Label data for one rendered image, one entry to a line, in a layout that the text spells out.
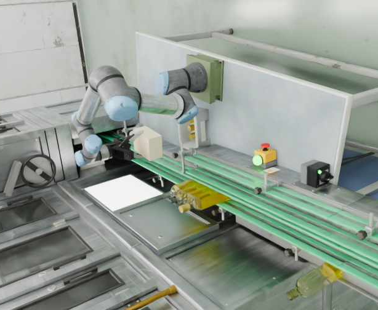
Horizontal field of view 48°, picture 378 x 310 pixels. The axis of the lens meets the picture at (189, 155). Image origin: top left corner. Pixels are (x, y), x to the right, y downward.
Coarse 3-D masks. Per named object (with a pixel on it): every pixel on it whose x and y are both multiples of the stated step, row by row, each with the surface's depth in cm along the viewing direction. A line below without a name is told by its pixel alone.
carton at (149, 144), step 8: (136, 128) 219; (144, 128) 219; (144, 136) 209; (152, 136) 210; (160, 136) 210; (136, 144) 219; (144, 144) 212; (152, 144) 209; (160, 144) 211; (144, 152) 214; (152, 152) 210; (160, 152) 213; (152, 160) 212
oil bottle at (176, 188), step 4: (188, 180) 213; (192, 180) 212; (180, 184) 209; (184, 184) 209; (188, 184) 208; (192, 184) 209; (172, 188) 206; (176, 188) 205; (180, 188) 205; (176, 192) 205
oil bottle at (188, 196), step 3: (204, 186) 205; (198, 189) 202; (201, 189) 202; (204, 189) 202; (207, 189) 201; (210, 189) 201; (189, 192) 200; (192, 192) 200; (195, 192) 200; (198, 192) 199; (201, 192) 199; (186, 195) 198; (189, 195) 197; (192, 195) 197; (195, 195) 197; (186, 198) 197; (189, 198) 196; (189, 201) 196
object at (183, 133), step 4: (180, 124) 235; (184, 124) 236; (188, 124) 237; (192, 124) 236; (196, 124) 221; (180, 128) 236; (184, 128) 237; (196, 128) 222; (180, 132) 236; (184, 132) 237; (188, 132) 239; (192, 132) 238; (196, 132) 222; (180, 136) 237; (184, 136) 238; (196, 136) 223; (180, 140) 238; (184, 140) 239; (188, 140) 240; (192, 140) 240; (196, 140) 224; (184, 144) 238; (188, 144) 237; (192, 144) 236; (196, 144) 224; (188, 148) 232
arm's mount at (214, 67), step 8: (192, 56) 210; (200, 56) 212; (208, 56) 211; (208, 64) 200; (216, 64) 201; (208, 72) 202; (216, 72) 203; (208, 80) 203; (216, 80) 205; (208, 88) 205; (216, 88) 207; (200, 96) 213; (208, 96) 207; (216, 96) 209
